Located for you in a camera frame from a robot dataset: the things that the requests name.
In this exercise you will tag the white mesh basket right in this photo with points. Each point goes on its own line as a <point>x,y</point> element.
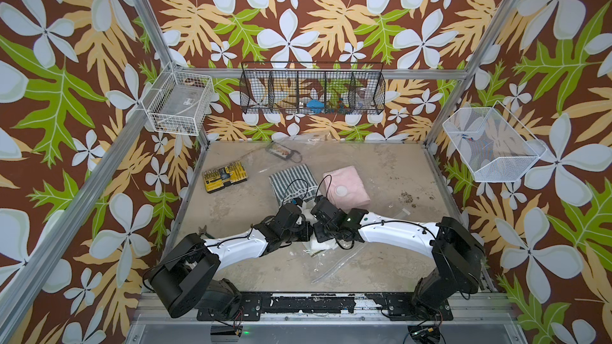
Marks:
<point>494,144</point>

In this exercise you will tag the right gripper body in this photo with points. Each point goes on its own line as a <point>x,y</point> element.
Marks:
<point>323,233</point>

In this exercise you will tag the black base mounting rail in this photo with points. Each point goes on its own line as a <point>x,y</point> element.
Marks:
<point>252,306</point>

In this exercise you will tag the black battery holder with wires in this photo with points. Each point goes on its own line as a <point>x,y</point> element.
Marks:
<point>285,153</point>

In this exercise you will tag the clear plastic vacuum bag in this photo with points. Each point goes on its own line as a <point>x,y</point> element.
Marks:
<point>347,267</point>

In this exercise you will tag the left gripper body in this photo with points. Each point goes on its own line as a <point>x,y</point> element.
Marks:
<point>299,232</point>

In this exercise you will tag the white vacuum bag valve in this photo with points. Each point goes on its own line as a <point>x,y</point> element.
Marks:
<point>341,191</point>

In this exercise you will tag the white wire basket left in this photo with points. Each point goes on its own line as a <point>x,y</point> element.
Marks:
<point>178,101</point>

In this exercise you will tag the yellow screwdriver bit case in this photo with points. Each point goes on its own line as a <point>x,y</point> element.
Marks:
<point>222,177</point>

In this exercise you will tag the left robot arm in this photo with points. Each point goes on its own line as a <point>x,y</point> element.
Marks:
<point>184,280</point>

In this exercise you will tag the green white striped towel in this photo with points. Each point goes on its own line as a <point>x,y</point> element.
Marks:
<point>294,182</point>

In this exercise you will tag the black wire basket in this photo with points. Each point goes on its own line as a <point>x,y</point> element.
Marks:
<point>312,88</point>

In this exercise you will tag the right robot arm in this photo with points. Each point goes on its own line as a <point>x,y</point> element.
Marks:
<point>457,254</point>

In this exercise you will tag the pink towel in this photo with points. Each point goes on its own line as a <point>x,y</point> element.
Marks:
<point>349,177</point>

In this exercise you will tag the pale green towel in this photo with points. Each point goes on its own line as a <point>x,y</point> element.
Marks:
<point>313,247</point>

